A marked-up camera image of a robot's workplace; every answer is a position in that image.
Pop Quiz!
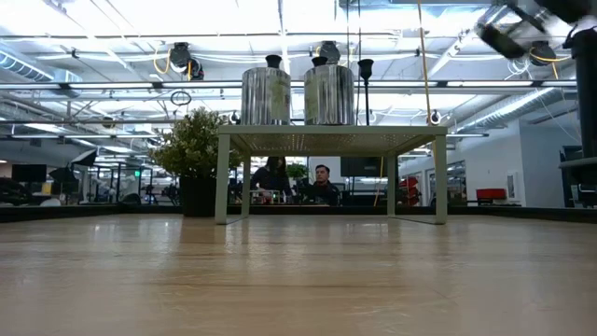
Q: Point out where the red equipment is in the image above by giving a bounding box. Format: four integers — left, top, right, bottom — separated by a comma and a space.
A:
399, 175, 421, 207

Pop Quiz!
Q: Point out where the yellow hanging cable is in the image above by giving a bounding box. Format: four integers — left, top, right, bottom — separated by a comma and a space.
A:
416, 0, 439, 162

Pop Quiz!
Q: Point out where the green perforated metal shelf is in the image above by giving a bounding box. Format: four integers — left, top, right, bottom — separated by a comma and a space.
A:
215, 124, 449, 226

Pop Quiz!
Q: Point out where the black ceiling cable reel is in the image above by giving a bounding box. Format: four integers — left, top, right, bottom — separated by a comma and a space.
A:
318, 40, 341, 65
530, 40, 557, 67
168, 41, 205, 81

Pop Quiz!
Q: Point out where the artificial potted green plant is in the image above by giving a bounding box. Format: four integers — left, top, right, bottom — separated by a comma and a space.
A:
149, 106, 230, 218

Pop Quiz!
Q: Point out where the black cable ring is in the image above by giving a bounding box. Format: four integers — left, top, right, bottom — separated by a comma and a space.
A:
169, 90, 193, 107

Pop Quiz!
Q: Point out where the person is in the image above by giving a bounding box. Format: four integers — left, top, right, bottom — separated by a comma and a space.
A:
250, 156, 295, 205
302, 163, 341, 207

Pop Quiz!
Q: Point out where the black softbox light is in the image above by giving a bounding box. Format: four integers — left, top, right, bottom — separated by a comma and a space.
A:
69, 147, 99, 168
48, 166, 79, 195

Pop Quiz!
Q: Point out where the silver ventilation duct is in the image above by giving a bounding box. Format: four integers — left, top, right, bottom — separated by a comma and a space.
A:
0, 49, 83, 97
459, 86, 579, 133

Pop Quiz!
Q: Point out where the black background screen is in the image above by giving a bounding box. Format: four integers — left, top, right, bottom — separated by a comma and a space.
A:
10, 163, 48, 184

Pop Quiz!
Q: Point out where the background green plant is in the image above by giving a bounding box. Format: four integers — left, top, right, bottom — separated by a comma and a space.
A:
285, 162, 310, 181

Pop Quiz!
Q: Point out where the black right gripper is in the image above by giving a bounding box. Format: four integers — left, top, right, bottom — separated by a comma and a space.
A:
507, 0, 597, 35

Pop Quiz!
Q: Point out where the black aluminium table frame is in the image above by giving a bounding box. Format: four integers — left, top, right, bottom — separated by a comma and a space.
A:
0, 203, 597, 224

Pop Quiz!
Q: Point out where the black wall monitor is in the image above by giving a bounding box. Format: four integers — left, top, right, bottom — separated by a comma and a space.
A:
340, 156, 388, 178

